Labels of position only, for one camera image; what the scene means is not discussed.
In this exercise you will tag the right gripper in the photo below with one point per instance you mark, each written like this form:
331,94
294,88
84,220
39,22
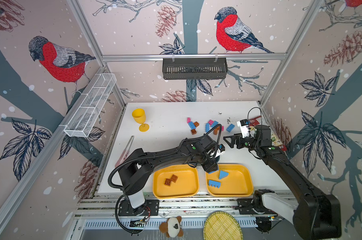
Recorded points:
231,144

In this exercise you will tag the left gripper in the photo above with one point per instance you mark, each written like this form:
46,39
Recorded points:
211,166

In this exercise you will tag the blue sloped lego brick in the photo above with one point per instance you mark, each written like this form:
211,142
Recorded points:
223,174

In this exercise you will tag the blue long lego brick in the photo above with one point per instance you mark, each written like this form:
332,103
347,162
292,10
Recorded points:
215,184

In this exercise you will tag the brown lego brick front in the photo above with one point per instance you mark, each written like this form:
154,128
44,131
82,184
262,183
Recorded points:
174,178

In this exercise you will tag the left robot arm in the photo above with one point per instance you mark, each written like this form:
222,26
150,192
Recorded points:
132,175

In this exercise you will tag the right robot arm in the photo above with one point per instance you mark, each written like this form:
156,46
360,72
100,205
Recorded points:
314,214

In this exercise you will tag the blue lego brick far right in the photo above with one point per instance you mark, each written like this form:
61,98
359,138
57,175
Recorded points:
230,128

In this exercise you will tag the blue upright lego brick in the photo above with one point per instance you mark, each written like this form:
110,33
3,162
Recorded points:
207,127

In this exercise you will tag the blue lego brick right group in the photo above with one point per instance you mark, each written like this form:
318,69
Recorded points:
214,124

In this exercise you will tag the snack package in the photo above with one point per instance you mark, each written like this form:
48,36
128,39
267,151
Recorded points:
276,141

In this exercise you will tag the left yellow tray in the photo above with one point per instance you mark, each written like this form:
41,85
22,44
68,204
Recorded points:
187,184

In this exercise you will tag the yellow tray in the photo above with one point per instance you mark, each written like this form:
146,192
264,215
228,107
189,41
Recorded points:
237,184
187,184

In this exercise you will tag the right yellow tray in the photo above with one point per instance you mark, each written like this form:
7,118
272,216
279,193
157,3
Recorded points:
237,184

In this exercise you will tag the yellow plastic goblet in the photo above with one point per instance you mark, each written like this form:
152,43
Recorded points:
140,117

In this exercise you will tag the black hanging basket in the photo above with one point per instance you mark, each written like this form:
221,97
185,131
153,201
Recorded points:
194,68

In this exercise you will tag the pink tongs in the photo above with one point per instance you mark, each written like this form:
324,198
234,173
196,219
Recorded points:
125,152

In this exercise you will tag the woven bamboo plate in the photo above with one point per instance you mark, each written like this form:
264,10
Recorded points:
222,226

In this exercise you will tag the plush toy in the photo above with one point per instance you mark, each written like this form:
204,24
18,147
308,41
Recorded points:
172,227

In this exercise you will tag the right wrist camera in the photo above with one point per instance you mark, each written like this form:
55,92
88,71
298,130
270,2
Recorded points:
244,126

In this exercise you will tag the white wire basket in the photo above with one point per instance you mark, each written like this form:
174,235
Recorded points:
87,113

